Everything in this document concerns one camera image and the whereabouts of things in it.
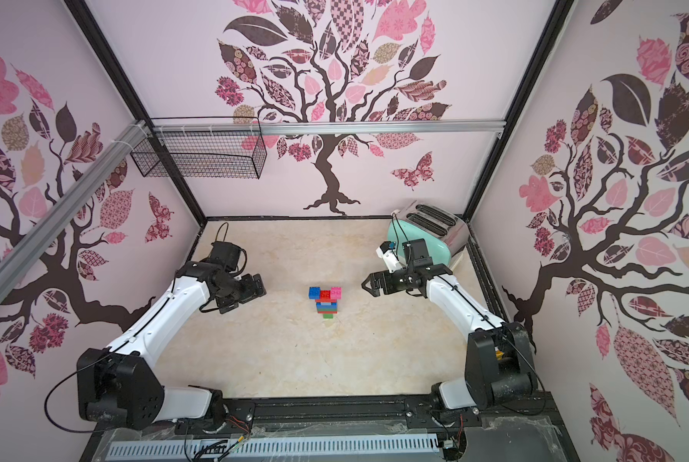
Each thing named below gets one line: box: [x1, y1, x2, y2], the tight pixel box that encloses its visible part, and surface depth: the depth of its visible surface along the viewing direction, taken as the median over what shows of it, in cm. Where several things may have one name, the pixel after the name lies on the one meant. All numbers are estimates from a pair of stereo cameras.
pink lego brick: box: [330, 286, 344, 301], surface depth 83 cm
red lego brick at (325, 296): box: [314, 289, 338, 304], surface depth 83 cm
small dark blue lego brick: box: [308, 286, 321, 300], surface depth 83 cm
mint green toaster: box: [386, 200, 470, 268], surface depth 97 cm
